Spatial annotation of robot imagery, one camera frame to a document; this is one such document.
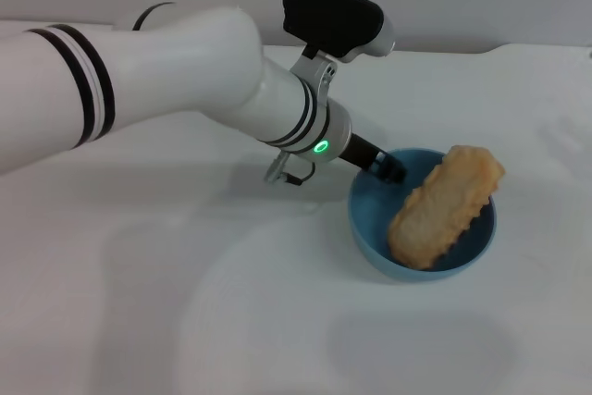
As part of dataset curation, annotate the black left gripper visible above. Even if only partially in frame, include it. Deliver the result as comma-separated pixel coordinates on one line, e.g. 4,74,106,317
339,133,408,183

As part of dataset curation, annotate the blue bowl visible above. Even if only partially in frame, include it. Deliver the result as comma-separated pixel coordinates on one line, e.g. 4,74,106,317
347,147,499,283

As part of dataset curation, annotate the orange striped bread loaf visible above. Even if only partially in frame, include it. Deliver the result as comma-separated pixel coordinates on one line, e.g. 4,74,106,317
387,144,506,271

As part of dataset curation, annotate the left wrist cable with connector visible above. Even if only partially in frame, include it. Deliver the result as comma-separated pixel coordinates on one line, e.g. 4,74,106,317
263,152,320,186

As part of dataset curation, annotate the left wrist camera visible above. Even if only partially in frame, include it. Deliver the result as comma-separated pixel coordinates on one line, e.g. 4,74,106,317
281,0,397,91

